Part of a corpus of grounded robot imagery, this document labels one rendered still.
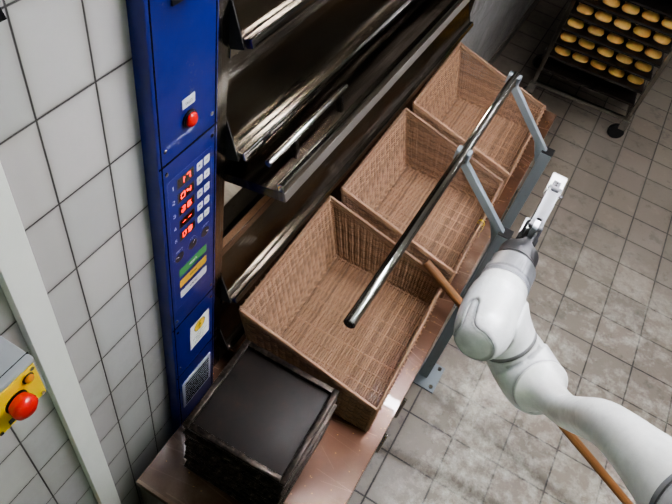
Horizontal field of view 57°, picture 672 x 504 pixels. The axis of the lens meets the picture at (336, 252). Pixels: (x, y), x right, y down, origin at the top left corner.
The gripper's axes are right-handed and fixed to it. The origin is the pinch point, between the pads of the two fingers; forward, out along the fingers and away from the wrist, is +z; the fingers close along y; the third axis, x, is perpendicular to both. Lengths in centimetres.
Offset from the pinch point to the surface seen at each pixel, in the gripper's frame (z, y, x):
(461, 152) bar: 41, 31, -25
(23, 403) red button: -87, 0, -51
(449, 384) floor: 44, 148, 9
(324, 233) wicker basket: 24, 73, -55
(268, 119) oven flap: -15, 1, -58
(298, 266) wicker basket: 6, 73, -54
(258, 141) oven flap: -22, 1, -56
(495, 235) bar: 43, 56, -5
